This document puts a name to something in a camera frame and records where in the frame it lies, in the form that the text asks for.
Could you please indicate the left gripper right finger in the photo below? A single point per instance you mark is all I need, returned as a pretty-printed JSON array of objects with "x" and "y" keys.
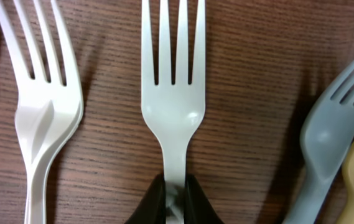
[{"x": 197, "y": 208}]

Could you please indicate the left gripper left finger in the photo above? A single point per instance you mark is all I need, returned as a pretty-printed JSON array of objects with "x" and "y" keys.
[{"x": 151, "y": 209}]

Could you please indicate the white plastic fork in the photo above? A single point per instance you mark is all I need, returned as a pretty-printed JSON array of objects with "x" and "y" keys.
[
  {"x": 173, "y": 95},
  {"x": 49, "y": 110}
]

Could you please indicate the light blue plastic fork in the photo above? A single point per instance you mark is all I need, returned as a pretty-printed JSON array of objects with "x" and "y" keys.
[{"x": 325, "y": 139}]

